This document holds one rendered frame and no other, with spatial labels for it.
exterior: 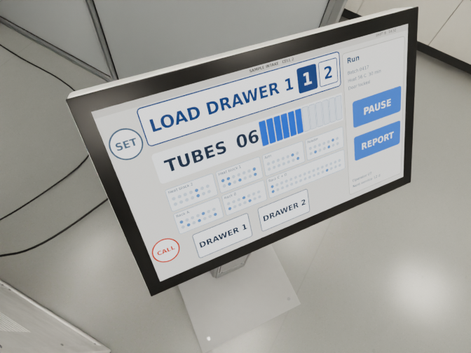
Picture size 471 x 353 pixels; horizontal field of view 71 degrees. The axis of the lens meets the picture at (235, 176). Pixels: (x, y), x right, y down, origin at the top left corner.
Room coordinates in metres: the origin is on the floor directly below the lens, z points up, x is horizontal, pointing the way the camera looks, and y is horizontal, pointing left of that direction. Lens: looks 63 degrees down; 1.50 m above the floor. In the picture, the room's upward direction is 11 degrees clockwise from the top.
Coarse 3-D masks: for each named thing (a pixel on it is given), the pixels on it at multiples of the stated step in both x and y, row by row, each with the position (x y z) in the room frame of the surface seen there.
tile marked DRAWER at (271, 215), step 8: (296, 192) 0.24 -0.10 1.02; (304, 192) 0.24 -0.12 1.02; (280, 200) 0.22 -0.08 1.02; (288, 200) 0.22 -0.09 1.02; (296, 200) 0.23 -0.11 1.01; (304, 200) 0.24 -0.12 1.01; (264, 208) 0.20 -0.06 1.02; (272, 208) 0.21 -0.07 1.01; (280, 208) 0.21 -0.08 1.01; (288, 208) 0.22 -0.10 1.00; (296, 208) 0.22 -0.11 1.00; (304, 208) 0.23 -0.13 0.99; (264, 216) 0.19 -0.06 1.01; (272, 216) 0.20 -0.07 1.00; (280, 216) 0.20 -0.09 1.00; (288, 216) 0.21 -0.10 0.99; (296, 216) 0.21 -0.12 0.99; (264, 224) 0.18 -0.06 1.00; (272, 224) 0.19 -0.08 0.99; (280, 224) 0.19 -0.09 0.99
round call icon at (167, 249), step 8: (160, 240) 0.12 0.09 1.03; (168, 240) 0.12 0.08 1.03; (176, 240) 0.12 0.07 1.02; (152, 248) 0.10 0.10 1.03; (160, 248) 0.11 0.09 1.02; (168, 248) 0.11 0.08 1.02; (176, 248) 0.11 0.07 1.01; (152, 256) 0.09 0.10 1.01; (160, 256) 0.10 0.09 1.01; (168, 256) 0.10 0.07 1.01; (176, 256) 0.10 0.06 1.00; (160, 264) 0.09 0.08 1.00
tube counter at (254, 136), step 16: (336, 96) 0.36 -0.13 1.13; (288, 112) 0.31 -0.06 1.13; (304, 112) 0.32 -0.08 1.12; (320, 112) 0.34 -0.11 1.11; (336, 112) 0.35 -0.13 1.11; (240, 128) 0.27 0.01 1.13; (256, 128) 0.28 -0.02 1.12; (272, 128) 0.29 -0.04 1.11; (288, 128) 0.30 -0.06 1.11; (304, 128) 0.31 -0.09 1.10; (240, 144) 0.25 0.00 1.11; (256, 144) 0.26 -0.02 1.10; (272, 144) 0.27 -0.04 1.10
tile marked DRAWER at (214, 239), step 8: (240, 216) 0.18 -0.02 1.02; (248, 216) 0.18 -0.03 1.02; (224, 224) 0.16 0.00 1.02; (232, 224) 0.17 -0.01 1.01; (240, 224) 0.17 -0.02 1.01; (248, 224) 0.18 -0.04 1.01; (200, 232) 0.14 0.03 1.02; (208, 232) 0.15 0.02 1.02; (216, 232) 0.15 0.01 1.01; (224, 232) 0.15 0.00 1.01; (232, 232) 0.16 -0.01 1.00; (240, 232) 0.16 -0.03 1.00; (248, 232) 0.17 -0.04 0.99; (200, 240) 0.13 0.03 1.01; (208, 240) 0.14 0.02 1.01; (216, 240) 0.14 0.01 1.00; (224, 240) 0.14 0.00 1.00; (232, 240) 0.15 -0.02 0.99; (240, 240) 0.15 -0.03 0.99; (200, 248) 0.12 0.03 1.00; (208, 248) 0.13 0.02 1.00; (216, 248) 0.13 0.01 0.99; (224, 248) 0.13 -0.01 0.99; (200, 256) 0.11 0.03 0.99
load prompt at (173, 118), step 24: (264, 72) 0.33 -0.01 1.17; (288, 72) 0.35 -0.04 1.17; (312, 72) 0.36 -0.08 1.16; (336, 72) 0.38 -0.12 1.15; (192, 96) 0.27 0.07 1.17; (216, 96) 0.28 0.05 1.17; (240, 96) 0.30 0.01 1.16; (264, 96) 0.31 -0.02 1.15; (288, 96) 0.33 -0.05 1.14; (144, 120) 0.23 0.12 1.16; (168, 120) 0.24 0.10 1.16; (192, 120) 0.25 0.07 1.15; (216, 120) 0.26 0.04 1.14
